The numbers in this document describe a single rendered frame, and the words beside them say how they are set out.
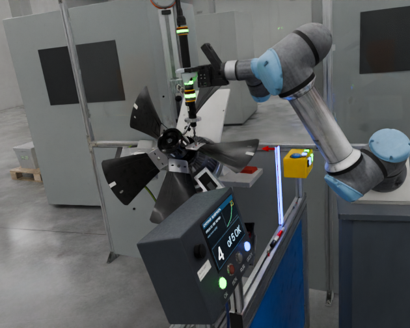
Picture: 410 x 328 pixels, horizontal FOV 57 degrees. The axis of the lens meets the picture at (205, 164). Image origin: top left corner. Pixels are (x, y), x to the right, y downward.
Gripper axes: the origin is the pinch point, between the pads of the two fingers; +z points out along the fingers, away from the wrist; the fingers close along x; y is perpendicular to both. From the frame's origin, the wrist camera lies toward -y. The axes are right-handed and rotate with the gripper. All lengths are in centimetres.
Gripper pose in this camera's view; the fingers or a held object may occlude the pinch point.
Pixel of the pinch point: (180, 69)
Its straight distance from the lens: 154.7
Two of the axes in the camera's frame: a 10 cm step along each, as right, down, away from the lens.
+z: -9.0, -0.4, 4.4
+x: 4.3, -3.2, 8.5
